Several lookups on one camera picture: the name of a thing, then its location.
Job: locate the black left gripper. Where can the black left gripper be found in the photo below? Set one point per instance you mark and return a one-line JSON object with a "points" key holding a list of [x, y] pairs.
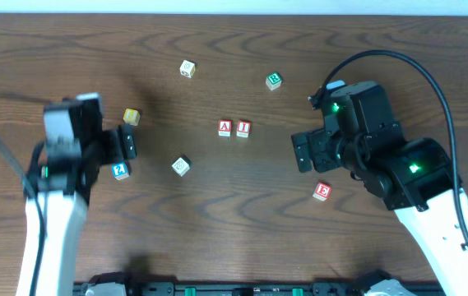
{"points": [[127, 144]]}

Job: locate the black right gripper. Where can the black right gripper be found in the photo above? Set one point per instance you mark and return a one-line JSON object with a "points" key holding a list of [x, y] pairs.
{"points": [[303, 150]]}

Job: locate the blue number 2 wooden block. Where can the blue number 2 wooden block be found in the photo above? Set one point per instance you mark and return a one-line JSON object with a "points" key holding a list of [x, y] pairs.
{"points": [[120, 171]]}

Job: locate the red letter I wooden block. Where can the red letter I wooden block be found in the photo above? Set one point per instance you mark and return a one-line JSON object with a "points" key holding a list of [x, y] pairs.
{"points": [[243, 129]]}

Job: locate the red letter A wooden block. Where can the red letter A wooden block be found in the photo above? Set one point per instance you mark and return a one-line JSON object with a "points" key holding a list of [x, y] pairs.
{"points": [[225, 128]]}

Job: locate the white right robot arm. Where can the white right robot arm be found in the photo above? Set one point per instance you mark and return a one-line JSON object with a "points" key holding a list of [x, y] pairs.
{"points": [[414, 179]]}

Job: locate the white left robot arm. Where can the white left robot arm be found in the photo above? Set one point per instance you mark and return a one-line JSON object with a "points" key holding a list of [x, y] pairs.
{"points": [[63, 169]]}

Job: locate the yellow topped wooden block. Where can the yellow topped wooden block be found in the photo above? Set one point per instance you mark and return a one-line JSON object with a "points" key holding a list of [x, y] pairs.
{"points": [[131, 117]]}

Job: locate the red letter E wooden block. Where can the red letter E wooden block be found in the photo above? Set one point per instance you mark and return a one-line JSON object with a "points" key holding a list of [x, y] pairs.
{"points": [[322, 191]]}

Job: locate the blue letter P wooden block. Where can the blue letter P wooden block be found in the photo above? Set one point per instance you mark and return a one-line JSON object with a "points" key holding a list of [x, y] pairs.
{"points": [[181, 166]]}

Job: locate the green letter R wooden block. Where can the green letter R wooden block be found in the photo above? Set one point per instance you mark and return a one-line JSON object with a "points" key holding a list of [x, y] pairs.
{"points": [[273, 81]]}

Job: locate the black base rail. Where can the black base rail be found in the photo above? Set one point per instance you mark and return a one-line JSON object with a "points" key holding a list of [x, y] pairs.
{"points": [[376, 283]]}

